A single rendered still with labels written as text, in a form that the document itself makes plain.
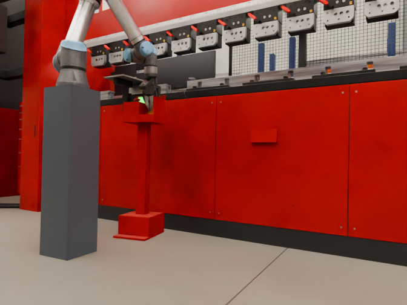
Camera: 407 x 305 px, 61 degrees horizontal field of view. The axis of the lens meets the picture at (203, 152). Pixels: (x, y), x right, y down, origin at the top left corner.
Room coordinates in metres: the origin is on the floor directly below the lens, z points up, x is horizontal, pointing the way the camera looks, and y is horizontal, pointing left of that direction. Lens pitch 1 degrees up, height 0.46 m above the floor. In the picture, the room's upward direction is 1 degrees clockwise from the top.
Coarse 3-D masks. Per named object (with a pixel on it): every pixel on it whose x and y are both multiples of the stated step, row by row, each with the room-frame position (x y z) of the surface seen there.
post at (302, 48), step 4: (300, 36) 2.63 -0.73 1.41; (304, 36) 2.62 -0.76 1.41; (300, 40) 2.63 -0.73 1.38; (304, 40) 2.61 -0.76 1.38; (300, 44) 2.63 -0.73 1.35; (304, 44) 2.61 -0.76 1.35; (300, 48) 2.63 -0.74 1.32; (304, 48) 2.61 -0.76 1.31; (300, 52) 2.63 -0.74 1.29; (304, 52) 2.61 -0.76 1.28; (300, 56) 2.63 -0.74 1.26; (304, 56) 2.61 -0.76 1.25; (300, 60) 2.63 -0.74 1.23; (304, 60) 2.61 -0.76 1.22; (300, 64) 2.63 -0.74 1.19; (304, 64) 2.61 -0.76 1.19
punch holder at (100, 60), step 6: (96, 48) 2.71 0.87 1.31; (102, 48) 2.68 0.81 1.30; (96, 54) 2.71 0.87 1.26; (102, 54) 2.68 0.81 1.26; (108, 54) 2.70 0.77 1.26; (96, 60) 2.72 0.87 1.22; (102, 60) 2.67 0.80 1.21; (108, 60) 2.71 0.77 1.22; (96, 66) 2.72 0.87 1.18; (102, 66) 2.72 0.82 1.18; (108, 66) 2.71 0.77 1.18
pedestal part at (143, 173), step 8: (144, 128) 2.02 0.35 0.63; (144, 136) 2.01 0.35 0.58; (144, 144) 2.01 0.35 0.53; (144, 152) 2.01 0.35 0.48; (144, 160) 2.01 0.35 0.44; (144, 168) 2.01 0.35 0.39; (136, 176) 2.03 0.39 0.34; (144, 176) 2.01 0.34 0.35; (136, 184) 2.03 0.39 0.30; (144, 184) 2.01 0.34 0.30; (136, 192) 2.03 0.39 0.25; (144, 192) 2.01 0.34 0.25; (136, 200) 2.03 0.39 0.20; (144, 200) 2.01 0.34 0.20; (136, 208) 2.03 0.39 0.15; (144, 208) 2.01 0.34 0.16
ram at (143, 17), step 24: (72, 0) 2.88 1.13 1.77; (144, 0) 2.46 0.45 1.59; (168, 0) 2.35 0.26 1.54; (192, 0) 2.24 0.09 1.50; (216, 0) 2.15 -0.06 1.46; (240, 0) 2.06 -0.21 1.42; (288, 0) 1.91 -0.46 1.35; (96, 24) 2.72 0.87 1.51; (144, 24) 2.46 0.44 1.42; (192, 24) 2.25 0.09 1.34
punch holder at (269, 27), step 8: (264, 8) 1.98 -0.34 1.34; (272, 8) 1.95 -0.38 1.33; (280, 8) 1.98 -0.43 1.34; (256, 16) 2.00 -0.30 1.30; (264, 16) 1.98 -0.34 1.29; (272, 16) 1.95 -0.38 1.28; (280, 16) 1.98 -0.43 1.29; (256, 24) 2.00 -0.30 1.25; (264, 24) 1.97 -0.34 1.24; (272, 24) 1.95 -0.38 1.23; (280, 24) 1.99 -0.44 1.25; (256, 32) 2.00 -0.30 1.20; (264, 32) 1.97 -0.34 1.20; (272, 32) 1.95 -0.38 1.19; (280, 32) 1.99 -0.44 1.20; (264, 40) 2.05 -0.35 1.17
